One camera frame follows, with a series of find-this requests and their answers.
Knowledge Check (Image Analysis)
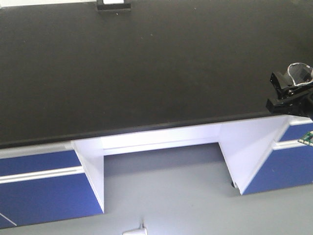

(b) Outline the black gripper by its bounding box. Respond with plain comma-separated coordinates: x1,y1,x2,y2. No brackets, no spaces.
266,67,313,119

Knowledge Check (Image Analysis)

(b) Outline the small clear glass beaker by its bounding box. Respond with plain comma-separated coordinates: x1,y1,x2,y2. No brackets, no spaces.
287,63,313,87

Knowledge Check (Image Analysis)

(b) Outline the green circuit board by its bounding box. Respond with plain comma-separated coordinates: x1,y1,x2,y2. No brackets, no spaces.
298,131,313,146

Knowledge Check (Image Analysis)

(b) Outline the black white power outlet box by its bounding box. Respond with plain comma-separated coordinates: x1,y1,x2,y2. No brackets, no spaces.
96,0,132,11

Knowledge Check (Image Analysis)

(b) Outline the white object on floor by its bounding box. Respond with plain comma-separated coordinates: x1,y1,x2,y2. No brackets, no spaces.
122,218,148,235

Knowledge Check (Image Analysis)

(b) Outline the blue cabinet left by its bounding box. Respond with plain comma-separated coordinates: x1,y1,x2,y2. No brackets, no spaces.
0,141,104,229

